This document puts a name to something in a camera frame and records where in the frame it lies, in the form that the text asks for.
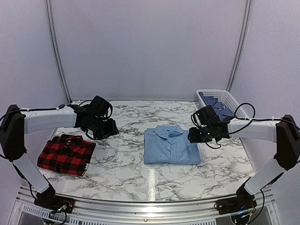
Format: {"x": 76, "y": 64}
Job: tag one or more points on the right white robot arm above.
{"x": 277, "y": 137}

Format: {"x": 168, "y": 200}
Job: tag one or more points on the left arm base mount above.
{"x": 57, "y": 204}

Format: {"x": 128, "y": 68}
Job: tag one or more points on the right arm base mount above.
{"x": 232, "y": 205}

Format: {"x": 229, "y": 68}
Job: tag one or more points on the red black plaid shirt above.
{"x": 66, "y": 154}

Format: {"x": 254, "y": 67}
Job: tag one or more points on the left aluminium wall post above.
{"x": 55, "y": 50}

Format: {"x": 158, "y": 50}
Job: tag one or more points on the blue patterned shirt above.
{"x": 220, "y": 108}

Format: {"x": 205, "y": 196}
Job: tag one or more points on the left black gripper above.
{"x": 112, "y": 130}

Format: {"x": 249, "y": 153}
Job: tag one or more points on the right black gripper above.
{"x": 193, "y": 138}

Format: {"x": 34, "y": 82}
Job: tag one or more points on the white plastic basket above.
{"x": 222, "y": 95}

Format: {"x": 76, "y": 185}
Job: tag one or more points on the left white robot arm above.
{"x": 94, "y": 118}

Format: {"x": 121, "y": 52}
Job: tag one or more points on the aluminium wall post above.
{"x": 55, "y": 50}
{"x": 241, "y": 44}

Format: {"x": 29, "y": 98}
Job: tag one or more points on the right aluminium wall post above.
{"x": 241, "y": 44}

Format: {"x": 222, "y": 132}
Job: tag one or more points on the aluminium front frame rail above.
{"x": 99, "y": 212}

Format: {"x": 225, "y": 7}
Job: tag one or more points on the light blue long sleeve shirt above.
{"x": 169, "y": 144}

